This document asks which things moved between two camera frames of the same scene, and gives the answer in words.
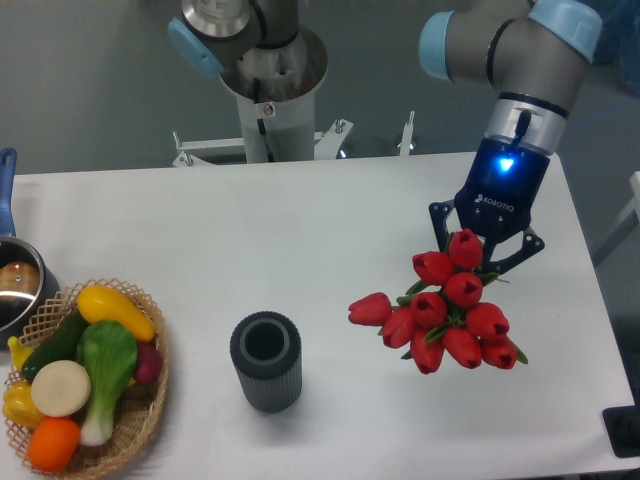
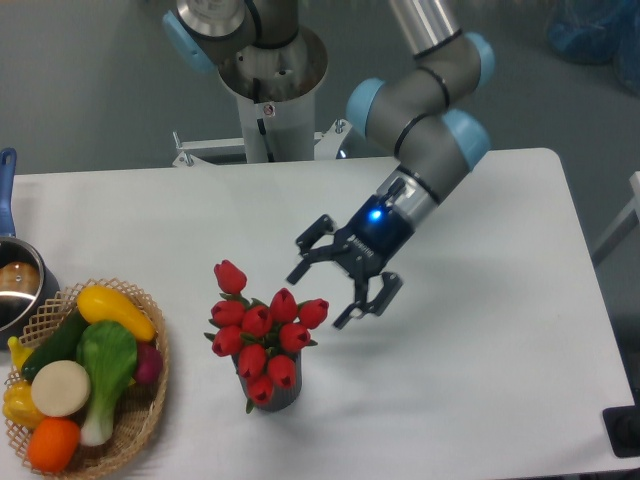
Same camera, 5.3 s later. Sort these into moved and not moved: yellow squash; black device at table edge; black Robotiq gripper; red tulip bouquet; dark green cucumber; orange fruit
Moved: black Robotiq gripper; red tulip bouquet
Not moved: orange fruit; yellow squash; dark green cucumber; black device at table edge
